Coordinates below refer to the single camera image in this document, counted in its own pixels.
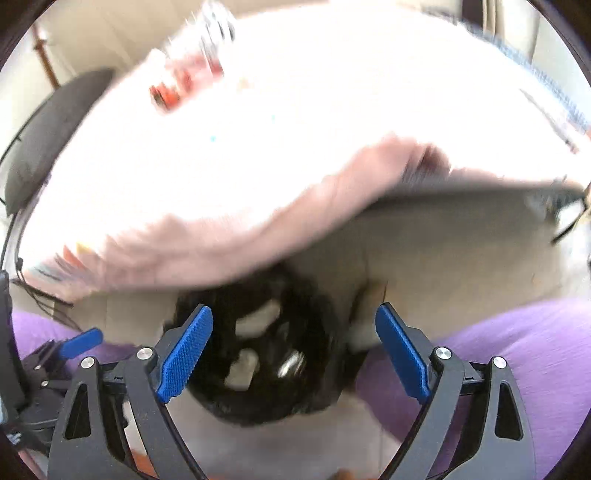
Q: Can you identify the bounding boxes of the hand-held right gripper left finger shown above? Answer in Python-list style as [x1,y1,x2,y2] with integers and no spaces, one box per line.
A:
[48,304,213,480]

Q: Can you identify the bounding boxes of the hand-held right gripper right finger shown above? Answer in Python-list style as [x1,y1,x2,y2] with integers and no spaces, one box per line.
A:
[375,302,539,480]

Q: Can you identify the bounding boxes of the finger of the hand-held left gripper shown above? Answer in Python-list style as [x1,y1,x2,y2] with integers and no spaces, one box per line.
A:
[34,328,103,367]

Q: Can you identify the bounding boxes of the crumpled white tissue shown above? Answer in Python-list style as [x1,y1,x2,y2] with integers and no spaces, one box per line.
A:
[233,300,282,337]

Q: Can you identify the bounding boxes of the shiny plastic wrapper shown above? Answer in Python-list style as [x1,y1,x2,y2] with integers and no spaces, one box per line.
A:
[277,351,306,377]

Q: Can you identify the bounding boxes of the person's purple pants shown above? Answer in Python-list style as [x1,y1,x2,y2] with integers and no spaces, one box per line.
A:
[9,298,591,480]

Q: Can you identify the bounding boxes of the beige bed base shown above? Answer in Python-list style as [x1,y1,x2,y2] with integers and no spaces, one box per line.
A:
[277,185,587,324]

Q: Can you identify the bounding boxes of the grey pillow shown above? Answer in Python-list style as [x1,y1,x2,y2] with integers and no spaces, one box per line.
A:
[7,68,118,215]

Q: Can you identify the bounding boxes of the pink printed blanket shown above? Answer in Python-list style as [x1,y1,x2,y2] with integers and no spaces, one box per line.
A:
[21,0,583,301]

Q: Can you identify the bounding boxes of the clear bottle with red label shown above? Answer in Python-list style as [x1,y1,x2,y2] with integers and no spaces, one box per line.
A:
[150,0,237,112]

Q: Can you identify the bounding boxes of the wooden stick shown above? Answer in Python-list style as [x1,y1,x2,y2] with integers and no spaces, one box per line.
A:
[32,23,61,88]

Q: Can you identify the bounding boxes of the blue patterned cloth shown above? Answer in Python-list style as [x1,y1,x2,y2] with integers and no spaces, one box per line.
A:
[462,18,585,153]

